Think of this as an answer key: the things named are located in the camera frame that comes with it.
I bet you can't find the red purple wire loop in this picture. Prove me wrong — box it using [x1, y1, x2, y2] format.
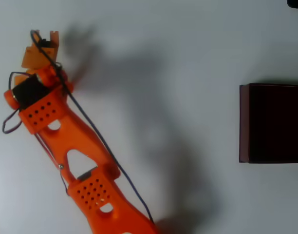
[2, 71, 31, 134]

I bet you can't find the dark brown box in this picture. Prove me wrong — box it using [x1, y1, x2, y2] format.
[239, 82, 298, 164]

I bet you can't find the thin red purple wire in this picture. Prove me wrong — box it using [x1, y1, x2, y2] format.
[34, 133, 70, 197]

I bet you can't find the long black cable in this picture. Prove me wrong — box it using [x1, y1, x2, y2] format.
[30, 29, 155, 226]

